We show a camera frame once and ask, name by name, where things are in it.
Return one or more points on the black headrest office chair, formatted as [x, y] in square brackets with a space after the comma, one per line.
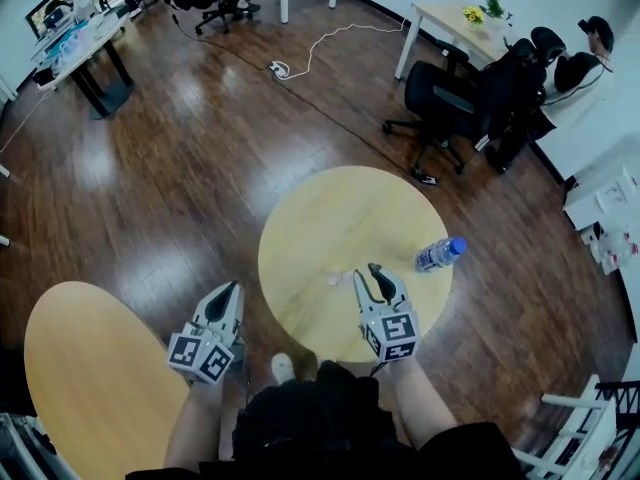
[440, 98]

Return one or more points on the plastic bottle with blue cap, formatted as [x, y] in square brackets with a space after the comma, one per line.
[437, 255]

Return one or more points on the person's white shoe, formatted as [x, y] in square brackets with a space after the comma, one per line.
[282, 367]

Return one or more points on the clear plastic bags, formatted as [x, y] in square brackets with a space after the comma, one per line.
[70, 50]

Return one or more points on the black swivel chair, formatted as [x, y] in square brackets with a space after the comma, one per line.
[220, 13]

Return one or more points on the white oval table black base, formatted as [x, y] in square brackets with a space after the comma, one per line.
[115, 93]

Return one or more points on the pile of clear plastic bottles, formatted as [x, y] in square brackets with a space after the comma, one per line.
[615, 248]

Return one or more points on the wooden desk white legs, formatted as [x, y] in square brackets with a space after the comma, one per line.
[440, 15]

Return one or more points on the person's right forearm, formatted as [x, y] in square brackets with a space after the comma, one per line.
[420, 403]

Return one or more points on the person's left forearm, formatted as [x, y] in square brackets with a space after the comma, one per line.
[192, 428]

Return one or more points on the glass partition window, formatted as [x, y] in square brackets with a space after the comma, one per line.
[50, 3]

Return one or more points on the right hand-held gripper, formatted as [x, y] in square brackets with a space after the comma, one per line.
[395, 335]

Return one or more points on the person's black clothing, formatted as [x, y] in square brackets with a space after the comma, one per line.
[310, 418]

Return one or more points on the small round wooden side table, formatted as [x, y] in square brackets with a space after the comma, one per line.
[340, 218]

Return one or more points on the white power strip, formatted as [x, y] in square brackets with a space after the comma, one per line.
[279, 70]

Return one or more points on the green potted plant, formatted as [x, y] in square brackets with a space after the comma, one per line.
[494, 5]

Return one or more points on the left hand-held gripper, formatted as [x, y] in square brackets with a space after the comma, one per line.
[200, 358]

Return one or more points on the yellow flowers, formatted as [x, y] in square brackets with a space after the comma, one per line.
[473, 16]

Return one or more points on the large round yellow table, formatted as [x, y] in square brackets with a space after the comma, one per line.
[100, 378]

